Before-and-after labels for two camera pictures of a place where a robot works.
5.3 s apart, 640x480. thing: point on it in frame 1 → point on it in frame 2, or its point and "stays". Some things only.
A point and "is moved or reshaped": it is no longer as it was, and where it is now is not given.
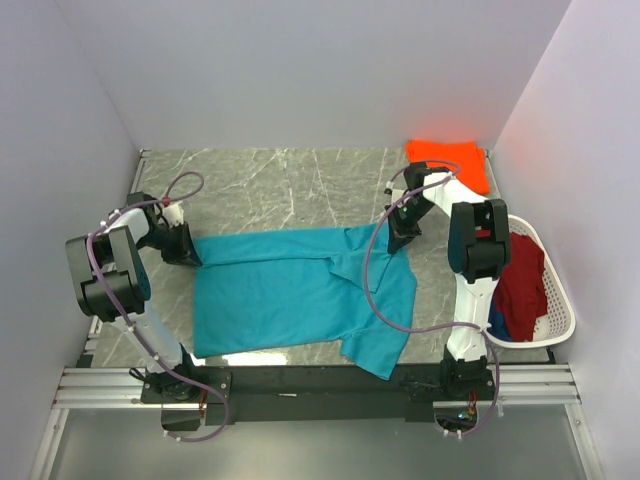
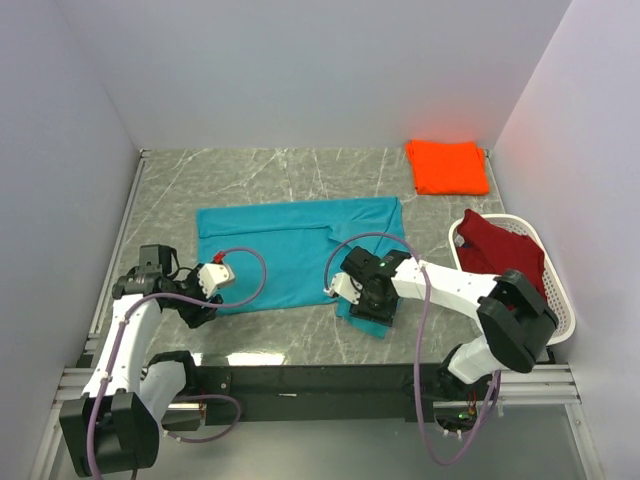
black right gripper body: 405,218 → 372,307
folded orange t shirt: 466,156 stays
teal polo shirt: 269,289 is moved or reshaped
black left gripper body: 171,242 → 191,288
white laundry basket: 559,321 stays
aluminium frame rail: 512,386 stays
